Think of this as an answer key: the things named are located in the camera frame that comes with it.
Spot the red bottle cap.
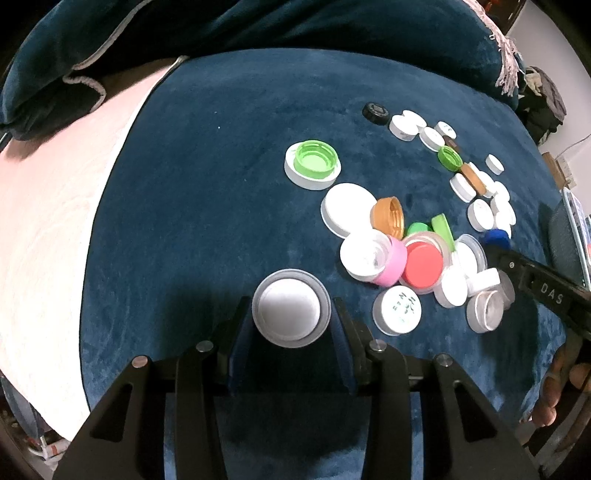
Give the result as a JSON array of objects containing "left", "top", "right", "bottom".
[{"left": 399, "top": 243, "right": 444, "bottom": 289}]

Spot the pink bottle cap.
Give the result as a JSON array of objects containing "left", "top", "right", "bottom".
[{"left": 372, "top": 237, "right": 408, "bottom": 286}]

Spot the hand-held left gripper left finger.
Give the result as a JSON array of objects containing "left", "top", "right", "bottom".
[{"left": 53, "top": 296, "right": 254, "bottom": 480}]

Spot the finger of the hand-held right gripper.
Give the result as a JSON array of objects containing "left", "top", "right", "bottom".
[{"left": 484, "top": 243, "right": 533, "bottom": 297}]

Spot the person's right hand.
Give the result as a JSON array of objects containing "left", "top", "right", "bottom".
[{"left": 526, "top": 342, "right": 591, "bottom": 428}]

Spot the large white lid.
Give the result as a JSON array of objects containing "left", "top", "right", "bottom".
[{"left": 321, "top": 183, "right": 378, "bottom": 238}]

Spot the pile of small white caps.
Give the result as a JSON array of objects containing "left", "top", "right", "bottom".
[{"left": 389, "top": 110, "right": 517, "bottom": 233}]

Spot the orange bottle cap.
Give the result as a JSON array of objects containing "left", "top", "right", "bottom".
[{"left": 370, "top": 196, "right": 406, "bottom": 237}]

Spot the green cap on white lid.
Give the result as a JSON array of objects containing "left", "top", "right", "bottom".
[{"left": 284, "top": 141, "right": 342, "bottom": 191}]

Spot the gold-brown bottle cap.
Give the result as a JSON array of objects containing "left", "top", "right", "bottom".
[{"left": 461, "top": 162, "right": 486, "bottom": 195}]

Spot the pink fringed scarf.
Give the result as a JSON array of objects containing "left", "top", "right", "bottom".
[{"left": 462, "top": 0, "right": 526, "bottom": 99}]

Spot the white cap with handwriting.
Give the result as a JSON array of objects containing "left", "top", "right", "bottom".
[{"left": 372, "top": 286, "right": 422, "bottom": 336}]

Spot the blue-grey mesh basket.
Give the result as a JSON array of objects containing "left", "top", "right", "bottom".
[{"left": 549, "top": 193, "right": 591, "bottom": 292}]

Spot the pink bed sheet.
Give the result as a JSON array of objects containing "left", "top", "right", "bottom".
[{"left": 0, "top": 65, "right": 160, "bottom": 446}]

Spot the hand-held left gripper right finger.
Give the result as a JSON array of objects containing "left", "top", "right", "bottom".
[{"left": 331, "top": 298, "right": 541, "bottom": 480}]

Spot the dark blue piped quilt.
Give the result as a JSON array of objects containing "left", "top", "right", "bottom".
[{"left": 0, "top": 0, "right": 527, "bottom": 141}]

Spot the white lid with clear rim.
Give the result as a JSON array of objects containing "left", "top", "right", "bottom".
[{"left": 455, "top": 234, "right": 489, "bottom": 278}]

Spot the black bottle cap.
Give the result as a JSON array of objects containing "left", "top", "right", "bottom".
[{"left": 362, "top": 102, "right": 390, "bottom": 125}]

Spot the pile of dark clothes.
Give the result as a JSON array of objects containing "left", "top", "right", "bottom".
[{"left": 521, "top": 67, "right": 568, "bottom": 145}]

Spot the open white bottle cap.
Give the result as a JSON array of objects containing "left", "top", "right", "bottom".
[
  {"left": 340, "top": 229, "right": 393, "bottom": 282},
  {"left": 466, "top": 290, "right": 505, "bottom": 333}
]

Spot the white cap with grey rim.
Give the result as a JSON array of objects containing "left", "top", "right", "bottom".
[{"left": 252, "top": 268, "right": 332, "bottom": 349}]

